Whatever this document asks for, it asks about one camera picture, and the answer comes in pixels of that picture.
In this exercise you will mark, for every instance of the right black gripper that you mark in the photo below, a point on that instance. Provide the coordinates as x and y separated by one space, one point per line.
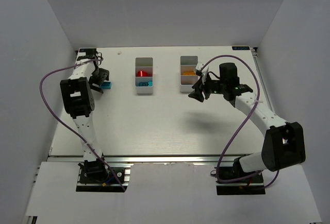
205 88

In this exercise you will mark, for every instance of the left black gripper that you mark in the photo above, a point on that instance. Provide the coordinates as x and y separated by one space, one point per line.
97 83

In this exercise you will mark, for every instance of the teal printed lego piece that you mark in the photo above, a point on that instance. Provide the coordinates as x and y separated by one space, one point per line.
143 84

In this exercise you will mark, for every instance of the red round lego piece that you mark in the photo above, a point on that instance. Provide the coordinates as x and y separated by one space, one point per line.
142 74

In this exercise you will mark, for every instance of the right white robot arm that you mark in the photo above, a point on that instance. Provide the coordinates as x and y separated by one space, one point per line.
283 144

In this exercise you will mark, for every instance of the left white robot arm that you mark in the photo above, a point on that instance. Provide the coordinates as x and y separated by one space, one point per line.
78 98

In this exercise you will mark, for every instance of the right white divided container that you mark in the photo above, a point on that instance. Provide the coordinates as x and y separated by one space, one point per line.
187 64

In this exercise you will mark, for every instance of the white divided container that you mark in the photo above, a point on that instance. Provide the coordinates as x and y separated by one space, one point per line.
144 64
187 64

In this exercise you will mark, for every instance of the left white divided container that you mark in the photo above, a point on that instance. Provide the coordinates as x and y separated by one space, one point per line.
144 64

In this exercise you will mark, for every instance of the right blue table label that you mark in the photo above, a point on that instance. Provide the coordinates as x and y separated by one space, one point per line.
240 48

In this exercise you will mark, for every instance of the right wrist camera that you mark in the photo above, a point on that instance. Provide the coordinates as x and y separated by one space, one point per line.
202 70

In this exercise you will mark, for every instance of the aluminium rail frame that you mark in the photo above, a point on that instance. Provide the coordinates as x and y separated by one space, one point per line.
142 159

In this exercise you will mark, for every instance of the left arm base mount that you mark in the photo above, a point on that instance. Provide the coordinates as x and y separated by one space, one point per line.
96 177

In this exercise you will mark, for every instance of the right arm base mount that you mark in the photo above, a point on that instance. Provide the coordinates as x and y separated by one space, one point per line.
238 182

